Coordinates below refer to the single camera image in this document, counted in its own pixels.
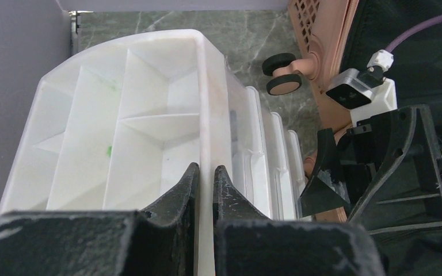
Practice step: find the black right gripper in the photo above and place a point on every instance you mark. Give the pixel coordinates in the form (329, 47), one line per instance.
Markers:
(384, 172)

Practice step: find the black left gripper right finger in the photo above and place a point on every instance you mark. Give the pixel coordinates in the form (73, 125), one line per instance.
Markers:
(248, 243)

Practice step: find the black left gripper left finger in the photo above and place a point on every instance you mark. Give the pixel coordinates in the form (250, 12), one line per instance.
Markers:
(157, 240)

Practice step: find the white plastic drawer organizer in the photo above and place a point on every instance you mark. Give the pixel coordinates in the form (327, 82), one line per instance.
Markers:
(115, 127)

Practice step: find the pink hard-shell suitcase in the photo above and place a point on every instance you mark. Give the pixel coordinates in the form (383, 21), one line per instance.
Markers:
(404, 35)

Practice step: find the black suitcase wheel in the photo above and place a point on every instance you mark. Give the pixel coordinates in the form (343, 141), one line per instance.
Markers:
(283, 79)

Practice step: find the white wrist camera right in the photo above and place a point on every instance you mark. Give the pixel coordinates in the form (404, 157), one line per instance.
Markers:
(368, 92)

